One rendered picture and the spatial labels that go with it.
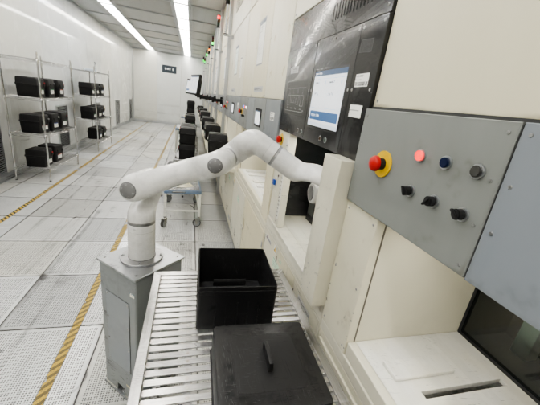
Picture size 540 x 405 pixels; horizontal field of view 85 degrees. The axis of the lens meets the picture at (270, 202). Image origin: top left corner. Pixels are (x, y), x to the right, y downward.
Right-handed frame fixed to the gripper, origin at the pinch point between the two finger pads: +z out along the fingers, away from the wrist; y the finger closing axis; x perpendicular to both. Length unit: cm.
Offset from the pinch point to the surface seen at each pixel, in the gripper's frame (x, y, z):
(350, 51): 51, 8, -30
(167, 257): -46, -28, -88
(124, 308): -64, -15, -105
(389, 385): -34, 59, -26
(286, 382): -35, 53, -53
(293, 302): -45, 10, -35
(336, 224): -2.2, 26.2, -32.4
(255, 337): -35, 37, -58
